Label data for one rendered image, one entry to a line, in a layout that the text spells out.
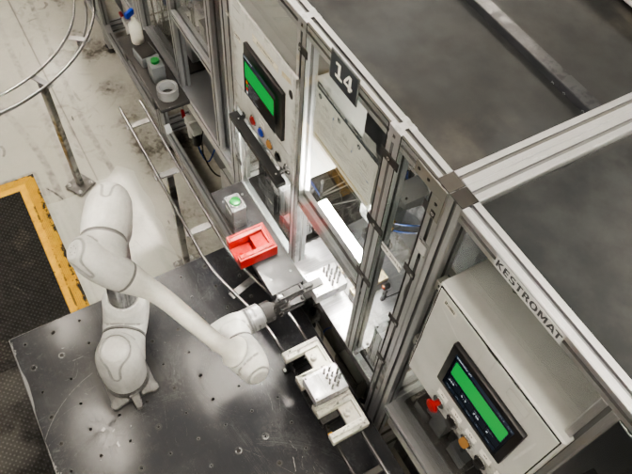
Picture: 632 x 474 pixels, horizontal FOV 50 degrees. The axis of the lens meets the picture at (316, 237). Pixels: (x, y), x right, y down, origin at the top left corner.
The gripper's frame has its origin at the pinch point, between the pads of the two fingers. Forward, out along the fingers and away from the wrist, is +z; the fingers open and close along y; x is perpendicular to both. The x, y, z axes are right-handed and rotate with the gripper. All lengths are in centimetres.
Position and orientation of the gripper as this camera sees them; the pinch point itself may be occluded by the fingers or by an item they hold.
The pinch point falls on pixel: (313, 288)
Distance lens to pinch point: 237.7
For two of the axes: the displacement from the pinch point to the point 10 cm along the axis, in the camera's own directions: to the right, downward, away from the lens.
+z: 8.7, -4.2, 2.6
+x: -4.9, -7.4, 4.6
